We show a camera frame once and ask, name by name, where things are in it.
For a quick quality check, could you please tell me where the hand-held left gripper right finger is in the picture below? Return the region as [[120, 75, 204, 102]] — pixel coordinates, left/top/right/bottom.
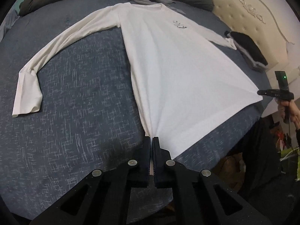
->
[[152, 136, 273, 225]]

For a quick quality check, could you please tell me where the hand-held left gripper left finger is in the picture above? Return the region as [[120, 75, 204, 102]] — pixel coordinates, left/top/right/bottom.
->
[[29, 136, 151, 225]]

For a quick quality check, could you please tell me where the white long-sleeve shirt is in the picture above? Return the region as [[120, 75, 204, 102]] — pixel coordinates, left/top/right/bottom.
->
[[12, 2, 264, 169]]

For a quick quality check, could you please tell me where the person's right forearm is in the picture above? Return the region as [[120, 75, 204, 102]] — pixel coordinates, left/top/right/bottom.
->
[[294, 119, 300, 146]]

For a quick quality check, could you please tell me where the person's right hand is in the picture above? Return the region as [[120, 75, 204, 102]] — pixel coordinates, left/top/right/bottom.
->
[[277, 100, 300, 122]]

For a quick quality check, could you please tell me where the folded black and grey garment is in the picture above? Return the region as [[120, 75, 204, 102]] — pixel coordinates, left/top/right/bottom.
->
[[224, 30, 268, 70]]

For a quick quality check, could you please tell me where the person's dark clothing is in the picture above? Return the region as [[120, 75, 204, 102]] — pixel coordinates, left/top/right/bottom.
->
[[240, 116, 300, 216]]

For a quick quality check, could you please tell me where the brown cardboard box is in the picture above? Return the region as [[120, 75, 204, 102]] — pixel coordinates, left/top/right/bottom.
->
[[212, 152, 245, 188]]

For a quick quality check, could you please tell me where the cream tufted headboard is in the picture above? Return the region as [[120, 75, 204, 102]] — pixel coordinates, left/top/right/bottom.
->
[[199, 0, 300, 92]]

